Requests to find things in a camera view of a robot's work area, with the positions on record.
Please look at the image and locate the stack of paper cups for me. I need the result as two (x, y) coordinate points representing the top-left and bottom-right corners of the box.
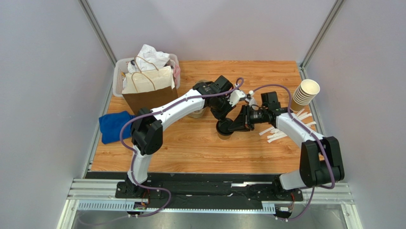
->
(291, 79), (320, 112)

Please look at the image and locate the white plastic basket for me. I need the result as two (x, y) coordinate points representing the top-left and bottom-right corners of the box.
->
(112, 53), (181, 98)

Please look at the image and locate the brown paper coffee cup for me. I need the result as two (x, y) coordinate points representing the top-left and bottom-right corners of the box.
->
(217, 132), (233, 140)

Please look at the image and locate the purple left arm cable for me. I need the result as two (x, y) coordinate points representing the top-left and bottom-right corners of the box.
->
(119, 77), (245, 218)

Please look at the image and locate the crumpled white paper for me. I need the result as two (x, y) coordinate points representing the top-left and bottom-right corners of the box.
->
(127, 44), (170, 73)

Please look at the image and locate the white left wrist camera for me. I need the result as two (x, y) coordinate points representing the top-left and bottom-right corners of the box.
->
(228, 90), (246, 107)

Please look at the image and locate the white wrapped straw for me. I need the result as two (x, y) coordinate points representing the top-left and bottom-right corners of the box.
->
(267, 121), (317, 143)
(259, 108), (317, 138)

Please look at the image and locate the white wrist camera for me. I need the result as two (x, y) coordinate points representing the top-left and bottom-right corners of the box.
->
(245, 90), (257, 106)
(228, 90), (246, 107)

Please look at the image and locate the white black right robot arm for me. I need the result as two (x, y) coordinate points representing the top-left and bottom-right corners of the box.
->
(225, 92), (345, 197)

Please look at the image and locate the blue folded cloth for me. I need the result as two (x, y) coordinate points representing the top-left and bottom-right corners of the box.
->
(98, 111), (135, 145)

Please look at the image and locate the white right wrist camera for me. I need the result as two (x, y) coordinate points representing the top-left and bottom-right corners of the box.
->
(245, 90), (257, 106)

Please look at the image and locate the aluminium frame rail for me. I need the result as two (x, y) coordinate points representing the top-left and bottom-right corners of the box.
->
(58, 179), (363, 229)

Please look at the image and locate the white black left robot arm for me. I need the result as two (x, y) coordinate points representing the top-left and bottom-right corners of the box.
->
(119, 75), (244, 198)

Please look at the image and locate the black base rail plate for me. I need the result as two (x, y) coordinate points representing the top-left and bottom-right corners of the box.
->
(85, 172), (306, 211)

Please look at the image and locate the brown paper bag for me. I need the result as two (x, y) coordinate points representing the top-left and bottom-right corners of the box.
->
(122, 66), (178, 114)

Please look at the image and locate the cardboard cup carrier tray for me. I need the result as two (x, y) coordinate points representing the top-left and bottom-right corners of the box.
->
(188, 108), (206, 118)

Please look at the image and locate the black plastic cup lid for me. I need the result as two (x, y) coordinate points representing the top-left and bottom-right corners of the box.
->
(216, 118), (233, 136)

